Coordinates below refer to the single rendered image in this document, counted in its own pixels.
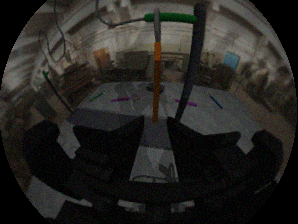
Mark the orange long handle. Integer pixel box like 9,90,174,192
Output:
152,7,161,123

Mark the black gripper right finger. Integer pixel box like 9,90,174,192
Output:
166,116,242,181

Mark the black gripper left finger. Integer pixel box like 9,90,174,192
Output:
72,116,144,180

